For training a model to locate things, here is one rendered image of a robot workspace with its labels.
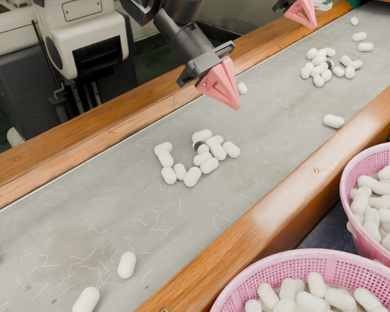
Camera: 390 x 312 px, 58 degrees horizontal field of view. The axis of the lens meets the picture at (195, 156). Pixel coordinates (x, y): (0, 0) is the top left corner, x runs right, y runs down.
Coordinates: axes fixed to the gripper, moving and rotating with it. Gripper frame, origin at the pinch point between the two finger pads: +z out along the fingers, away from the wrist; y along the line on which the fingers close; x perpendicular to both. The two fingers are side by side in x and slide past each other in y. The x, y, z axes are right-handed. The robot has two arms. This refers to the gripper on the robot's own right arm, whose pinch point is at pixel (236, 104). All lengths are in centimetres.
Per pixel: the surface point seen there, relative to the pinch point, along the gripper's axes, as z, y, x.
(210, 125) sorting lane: -0.6, 1.3, 11.4
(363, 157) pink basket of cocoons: 18.9, 7.8, -7.4
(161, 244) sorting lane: 10.3, -23.7, 2.1
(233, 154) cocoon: 6.5, -3.7, 3.9
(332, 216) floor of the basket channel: 24.3, 1.4, -0.4
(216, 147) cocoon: 3.7, -4.7, 5.1
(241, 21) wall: -69, 169, 137
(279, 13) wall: -49, 166, 105
